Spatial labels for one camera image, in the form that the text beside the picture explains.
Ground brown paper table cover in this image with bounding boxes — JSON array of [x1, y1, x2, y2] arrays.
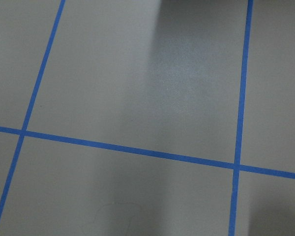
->
[[0, 0, 295, 236]]

